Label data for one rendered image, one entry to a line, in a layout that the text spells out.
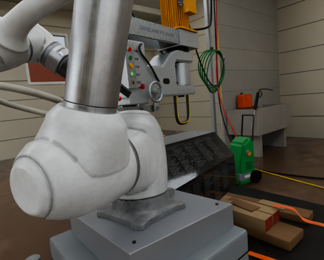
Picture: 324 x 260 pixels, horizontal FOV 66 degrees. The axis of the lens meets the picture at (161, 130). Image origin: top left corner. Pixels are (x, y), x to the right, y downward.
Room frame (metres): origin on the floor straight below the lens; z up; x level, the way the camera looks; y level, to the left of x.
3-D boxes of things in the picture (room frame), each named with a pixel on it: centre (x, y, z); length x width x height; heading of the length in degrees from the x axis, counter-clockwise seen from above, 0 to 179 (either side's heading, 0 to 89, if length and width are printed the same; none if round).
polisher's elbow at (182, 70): (2.26, -0.20, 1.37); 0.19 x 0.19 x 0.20
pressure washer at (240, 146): (3.16, -1.00, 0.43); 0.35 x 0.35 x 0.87; 24
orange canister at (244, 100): (4.87, -1.70, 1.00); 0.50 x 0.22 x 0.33; 129
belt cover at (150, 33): (2.02, -0.01, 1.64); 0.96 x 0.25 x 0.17; 141
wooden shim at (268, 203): (2.23, -0.98, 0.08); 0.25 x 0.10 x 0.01; 40
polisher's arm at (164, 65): (2.05, -0.05, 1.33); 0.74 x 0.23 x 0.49; 141
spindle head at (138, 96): (1.81, 0.16, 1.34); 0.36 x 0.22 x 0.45; 141
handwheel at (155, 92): (1.77, 0.04, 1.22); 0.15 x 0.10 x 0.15; 141
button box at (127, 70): (1.63, 0.17, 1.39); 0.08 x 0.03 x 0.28; 141
